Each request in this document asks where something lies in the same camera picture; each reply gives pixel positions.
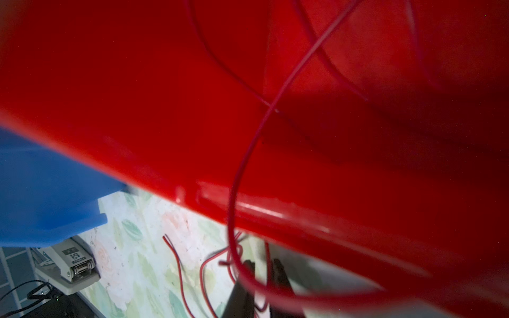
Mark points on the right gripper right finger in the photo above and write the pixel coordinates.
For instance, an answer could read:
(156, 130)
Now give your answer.
(279, 279)

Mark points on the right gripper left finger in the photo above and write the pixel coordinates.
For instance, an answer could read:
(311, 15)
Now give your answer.
(240, 303)

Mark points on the red plastic bin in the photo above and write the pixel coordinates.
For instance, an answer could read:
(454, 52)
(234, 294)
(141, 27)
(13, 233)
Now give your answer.
(370, 134)

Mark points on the black grey stapler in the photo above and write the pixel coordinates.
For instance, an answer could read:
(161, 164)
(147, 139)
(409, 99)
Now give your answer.
(67, 266)

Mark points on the blue plastic bin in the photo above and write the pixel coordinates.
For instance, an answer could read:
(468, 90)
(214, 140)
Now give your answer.
(47, 197)

